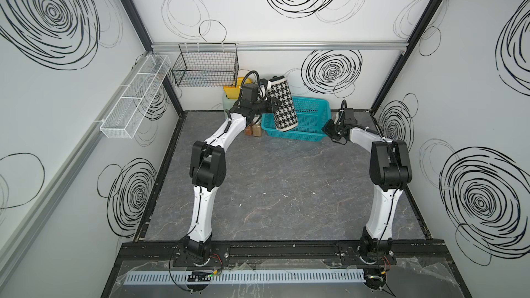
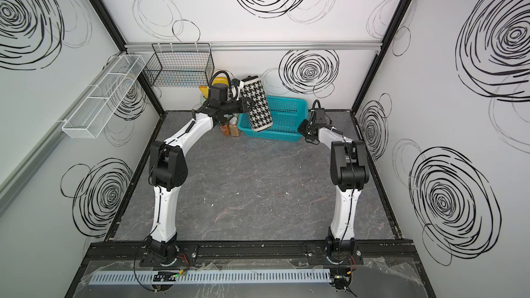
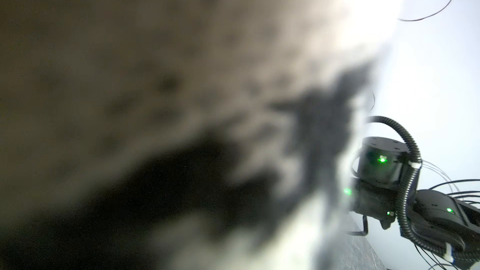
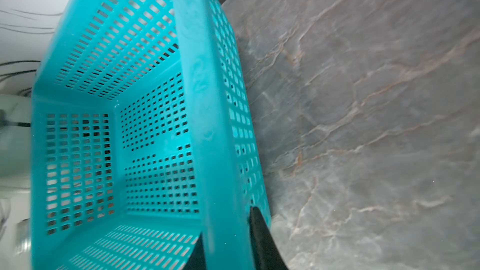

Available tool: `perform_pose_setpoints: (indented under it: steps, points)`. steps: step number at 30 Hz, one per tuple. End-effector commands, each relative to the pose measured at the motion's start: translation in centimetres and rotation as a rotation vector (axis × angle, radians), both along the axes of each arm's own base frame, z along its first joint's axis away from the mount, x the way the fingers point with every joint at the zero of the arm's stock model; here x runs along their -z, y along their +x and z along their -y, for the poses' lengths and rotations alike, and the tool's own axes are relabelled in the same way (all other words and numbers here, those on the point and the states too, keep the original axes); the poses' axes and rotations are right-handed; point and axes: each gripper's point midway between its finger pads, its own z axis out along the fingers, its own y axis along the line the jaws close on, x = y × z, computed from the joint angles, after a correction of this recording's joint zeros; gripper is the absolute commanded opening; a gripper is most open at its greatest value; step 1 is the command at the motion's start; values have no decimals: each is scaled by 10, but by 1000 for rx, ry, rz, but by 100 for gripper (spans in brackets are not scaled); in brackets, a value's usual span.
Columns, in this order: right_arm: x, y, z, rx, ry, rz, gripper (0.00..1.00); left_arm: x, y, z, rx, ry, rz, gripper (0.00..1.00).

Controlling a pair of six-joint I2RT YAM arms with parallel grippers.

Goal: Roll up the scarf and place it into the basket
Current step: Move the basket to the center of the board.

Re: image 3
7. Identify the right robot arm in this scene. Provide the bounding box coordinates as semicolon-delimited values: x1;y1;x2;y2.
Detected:
344;137;480;270

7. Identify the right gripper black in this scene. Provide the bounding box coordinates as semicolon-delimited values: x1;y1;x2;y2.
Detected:
344;137;410;230

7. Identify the black white patterned knit scarf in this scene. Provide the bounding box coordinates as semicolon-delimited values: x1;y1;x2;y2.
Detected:
1;0;405;270

